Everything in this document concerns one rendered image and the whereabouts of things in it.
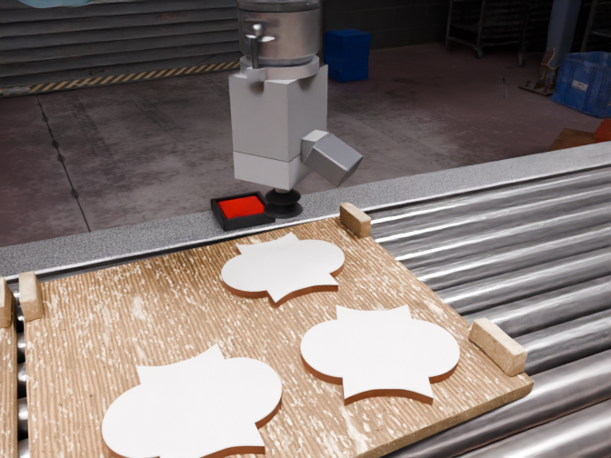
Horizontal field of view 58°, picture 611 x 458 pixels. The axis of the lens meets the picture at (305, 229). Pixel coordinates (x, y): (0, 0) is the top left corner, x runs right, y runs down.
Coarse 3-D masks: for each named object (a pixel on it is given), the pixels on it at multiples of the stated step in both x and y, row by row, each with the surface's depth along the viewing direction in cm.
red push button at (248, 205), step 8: (232, 200) 82; (240, 200) 82; (248, 200) 82; (256, 200) 82; (224, 208) 79; (232, 208) 79; (240, 208) 79; (248, 208) 79; (256, 208) 79; (232, 216) 77
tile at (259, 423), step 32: (160, 384) 47; (192, 384) 47; (224, 384) 47; (256, 384) 47; (128, 416) 44; (160, 416) 44; (192, 416) 44; (224, 416) 44; (256, 416) 44; (128, 448) 41; (160, 448) 41; (192, 448) 41; (224, 448) 42; (256, 448) 42
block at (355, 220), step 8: (344, 208) 73; (352, 208) 72; (344, 216) 73; (352, 216) 71; (360, 216) 70; (368, 216) 70; (352, 224) 71; (360, 224) 69; (368, 224) 70; (360, 232) 70; (368, 232) 70
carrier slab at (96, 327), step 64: (192, 256) 67; (384, 256) 67; (64, 320) 56; (128, 320) 56; (192, 320) 56; (256, 320) 56; (320, 320) 56; (448, 320) 56; (64, 384) 49; (128, 384) 49; (320, 384) 49; (448, 384) 49; (512, 384) 49; (64, 448) 43; (320, 448) 43; (384, 448) 43
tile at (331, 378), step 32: (352, 320) 55; (384, 320) 55; (416, 320) 55; (320, 352) 51; (352, 352) 51; (384, 352) 51; (416, 352) 51; (448, 352) 51; (352, 384) 47; (384, 384) 47; (416, 384) 47
